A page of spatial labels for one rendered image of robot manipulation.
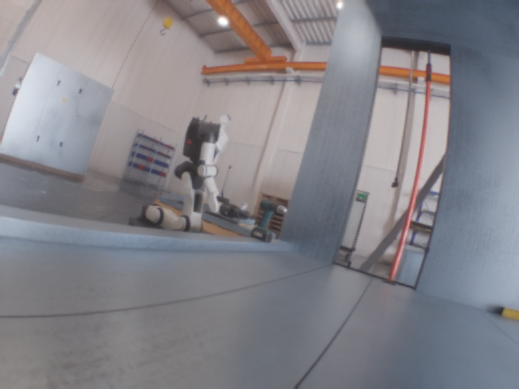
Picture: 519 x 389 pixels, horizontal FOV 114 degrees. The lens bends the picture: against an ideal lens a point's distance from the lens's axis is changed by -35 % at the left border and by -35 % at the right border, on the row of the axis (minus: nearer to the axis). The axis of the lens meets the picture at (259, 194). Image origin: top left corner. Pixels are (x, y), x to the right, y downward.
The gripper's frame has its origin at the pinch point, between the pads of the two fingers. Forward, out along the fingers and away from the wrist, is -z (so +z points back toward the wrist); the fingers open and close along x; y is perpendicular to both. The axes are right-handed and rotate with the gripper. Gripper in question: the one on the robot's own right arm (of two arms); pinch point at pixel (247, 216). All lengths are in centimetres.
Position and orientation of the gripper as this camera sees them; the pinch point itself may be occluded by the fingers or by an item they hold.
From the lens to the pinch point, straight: 157.1
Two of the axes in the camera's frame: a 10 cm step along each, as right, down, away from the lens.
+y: -2.9, 9.6, -0.4
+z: -8.3, -2.3, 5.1
